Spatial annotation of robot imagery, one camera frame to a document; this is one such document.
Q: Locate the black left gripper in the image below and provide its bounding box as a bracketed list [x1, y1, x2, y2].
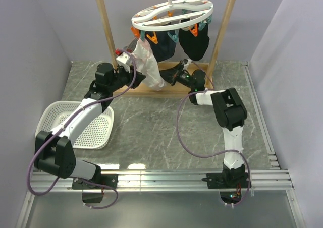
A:
[109, 64, 146, 93]

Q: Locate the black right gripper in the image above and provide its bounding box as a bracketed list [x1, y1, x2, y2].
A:
[156, 65, 195, 90]

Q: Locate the white pink-trimmed underwear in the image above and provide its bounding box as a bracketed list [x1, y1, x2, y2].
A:
[132, 38, 166, 91]

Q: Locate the white oval clip hanger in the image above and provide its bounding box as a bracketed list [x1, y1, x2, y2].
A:
[131, 0, 213, 32]

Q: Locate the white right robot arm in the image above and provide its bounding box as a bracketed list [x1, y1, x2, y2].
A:
[160, 63, 250, 189]

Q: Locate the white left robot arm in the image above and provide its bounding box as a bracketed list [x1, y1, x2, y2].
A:
[31, 63, 146, 189]

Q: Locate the navy blue underwear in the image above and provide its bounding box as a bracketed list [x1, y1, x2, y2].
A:
[145, 31, 176, 63]

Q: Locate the grey striped underwear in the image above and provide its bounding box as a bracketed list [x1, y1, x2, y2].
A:
[123, 37, 138, 53]

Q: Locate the black underwear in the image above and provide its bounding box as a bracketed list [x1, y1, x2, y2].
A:
[178, 25, 210, 61]

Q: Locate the teal clothes peg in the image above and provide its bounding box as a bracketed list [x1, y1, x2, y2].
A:
[198, 22, 207, 31]
[167, 31, 179, 43]
[140, 31, 145, 42]
[205, 15, 212, 24]

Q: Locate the orange clothes peg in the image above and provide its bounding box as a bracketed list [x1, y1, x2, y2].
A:
[189, 24, 198, 37]
[146, 32, 158, 44]
[131, 27, 141, 39]

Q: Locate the white perforated plastic basket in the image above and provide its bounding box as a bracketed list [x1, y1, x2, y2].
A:
[35, 101, 115, 150]

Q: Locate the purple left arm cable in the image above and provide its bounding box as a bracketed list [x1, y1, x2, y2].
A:
[27, 50, 138, 209]

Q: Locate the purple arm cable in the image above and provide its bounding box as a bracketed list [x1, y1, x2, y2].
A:
[176, 60, 252, 206]
[27, 50, 138, 209]

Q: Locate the wooden hanging rack frame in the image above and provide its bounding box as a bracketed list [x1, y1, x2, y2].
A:
[96, 0, 236, 97]

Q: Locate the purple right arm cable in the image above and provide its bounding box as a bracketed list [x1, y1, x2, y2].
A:
[176, 60, 252, 206]

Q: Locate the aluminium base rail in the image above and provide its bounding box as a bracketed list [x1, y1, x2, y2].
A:
[18, 62, 306, 227]

